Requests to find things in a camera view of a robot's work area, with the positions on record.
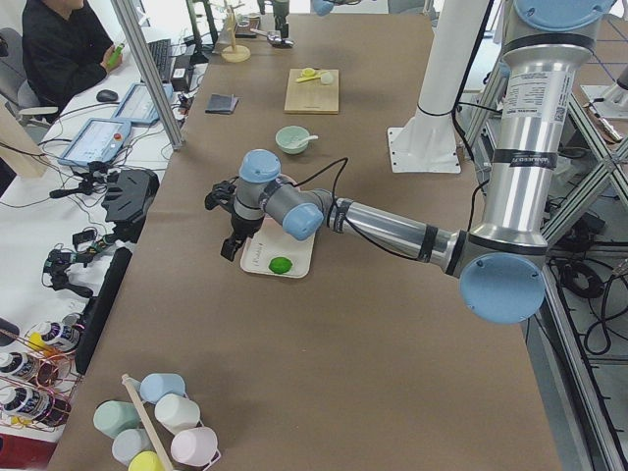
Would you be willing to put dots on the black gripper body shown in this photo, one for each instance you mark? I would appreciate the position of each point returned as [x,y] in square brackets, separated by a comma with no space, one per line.
[242,225]
[280,11]

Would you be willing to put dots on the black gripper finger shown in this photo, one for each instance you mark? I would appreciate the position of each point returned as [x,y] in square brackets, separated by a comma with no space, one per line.
[230,247]

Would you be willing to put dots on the white ceramic spoon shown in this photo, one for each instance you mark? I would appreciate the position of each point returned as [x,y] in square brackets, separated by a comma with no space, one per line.
[303,141]

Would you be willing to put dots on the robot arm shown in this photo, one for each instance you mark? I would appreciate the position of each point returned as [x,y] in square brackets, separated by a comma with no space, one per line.
[499,262]
[320,7]

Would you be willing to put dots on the metal ice scoop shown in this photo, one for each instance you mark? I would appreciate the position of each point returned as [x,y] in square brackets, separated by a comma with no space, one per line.
[274,38]

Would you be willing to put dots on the pink bowl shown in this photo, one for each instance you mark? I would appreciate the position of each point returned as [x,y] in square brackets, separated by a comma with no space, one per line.
[291,181]

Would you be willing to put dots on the mint green bowl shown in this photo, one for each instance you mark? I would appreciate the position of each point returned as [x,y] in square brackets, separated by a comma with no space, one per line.
[289,139]

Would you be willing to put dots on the cream rabbit tray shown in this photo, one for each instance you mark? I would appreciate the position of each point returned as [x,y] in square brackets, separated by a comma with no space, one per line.
[272,241]

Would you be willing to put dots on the green lime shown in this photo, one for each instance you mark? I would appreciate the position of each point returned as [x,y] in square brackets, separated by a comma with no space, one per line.
[280,265]

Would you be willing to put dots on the wooden mug tree stand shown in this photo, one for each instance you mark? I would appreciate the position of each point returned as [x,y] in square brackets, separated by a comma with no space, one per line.
[226,45]

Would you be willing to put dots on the yellow plastic knife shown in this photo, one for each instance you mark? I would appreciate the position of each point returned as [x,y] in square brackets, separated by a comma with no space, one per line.
[305,79]

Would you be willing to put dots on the bamboo cutting board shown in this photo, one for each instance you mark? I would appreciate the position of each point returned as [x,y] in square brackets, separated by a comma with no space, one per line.
[312,96]

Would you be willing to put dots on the grey folded cloth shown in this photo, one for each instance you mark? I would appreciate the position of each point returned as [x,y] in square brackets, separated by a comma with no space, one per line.
[221,104]

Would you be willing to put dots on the black plastic stand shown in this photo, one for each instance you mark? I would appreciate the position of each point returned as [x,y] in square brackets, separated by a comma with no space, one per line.
[128,196]

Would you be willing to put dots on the black keyboard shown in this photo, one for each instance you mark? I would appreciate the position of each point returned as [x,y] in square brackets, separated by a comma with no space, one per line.
[160,51]

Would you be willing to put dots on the blue cup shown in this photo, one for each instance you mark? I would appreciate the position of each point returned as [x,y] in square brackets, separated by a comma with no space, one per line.
[156,385]

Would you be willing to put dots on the blue teach pendant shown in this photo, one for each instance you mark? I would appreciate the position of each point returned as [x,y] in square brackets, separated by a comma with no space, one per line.
[137,107]
[99,140]

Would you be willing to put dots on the wooden cup rack rod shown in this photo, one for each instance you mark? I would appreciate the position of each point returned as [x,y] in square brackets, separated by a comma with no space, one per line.
[127,382]

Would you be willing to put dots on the white cup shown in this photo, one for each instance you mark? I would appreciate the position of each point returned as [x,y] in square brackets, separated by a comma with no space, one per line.
[177,413]

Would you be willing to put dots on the black computer mouse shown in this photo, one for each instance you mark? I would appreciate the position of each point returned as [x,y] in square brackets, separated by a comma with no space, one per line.
[107,96]

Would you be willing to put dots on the pink cup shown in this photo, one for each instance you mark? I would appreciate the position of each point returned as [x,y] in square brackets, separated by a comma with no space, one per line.
[195,447]

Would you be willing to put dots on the green cup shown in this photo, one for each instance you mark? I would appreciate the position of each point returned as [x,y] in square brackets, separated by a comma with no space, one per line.
[113,417]

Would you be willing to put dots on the person in black shirt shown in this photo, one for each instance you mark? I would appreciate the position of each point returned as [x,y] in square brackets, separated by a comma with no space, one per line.
[66,50]

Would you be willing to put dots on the grey cup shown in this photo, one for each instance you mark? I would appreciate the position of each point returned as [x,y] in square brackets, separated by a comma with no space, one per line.
[129,443]

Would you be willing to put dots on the yellow cup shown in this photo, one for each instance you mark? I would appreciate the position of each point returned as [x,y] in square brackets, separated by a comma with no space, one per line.
[147,460]

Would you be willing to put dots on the copper wire bottle rack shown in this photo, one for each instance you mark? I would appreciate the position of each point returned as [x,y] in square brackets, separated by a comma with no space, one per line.
[38,374]

